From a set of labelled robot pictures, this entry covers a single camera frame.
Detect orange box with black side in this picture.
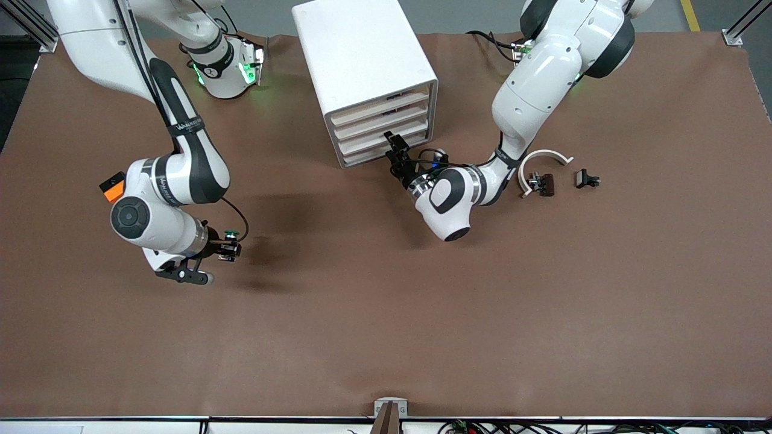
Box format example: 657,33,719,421
99,171,127,203

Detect brown table cover sheet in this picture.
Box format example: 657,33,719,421
0,31,772,420

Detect dark brown small component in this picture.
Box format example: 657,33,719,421
527,172,555,198

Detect white curved plastic piece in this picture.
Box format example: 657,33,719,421
519,149,574,199

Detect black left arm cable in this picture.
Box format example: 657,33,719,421
416,148,478,171

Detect black base cable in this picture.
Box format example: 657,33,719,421
466,30,520,50

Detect grey metal bracket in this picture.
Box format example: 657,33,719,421
373,397,409,418

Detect brown camera mount bar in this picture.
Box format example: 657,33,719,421
370,402,402,434

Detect aluminium frame profile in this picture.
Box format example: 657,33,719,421
11,0,60,54
721,0,772,48

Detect cable bundle below table edge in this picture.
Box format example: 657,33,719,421
437,420,772,434

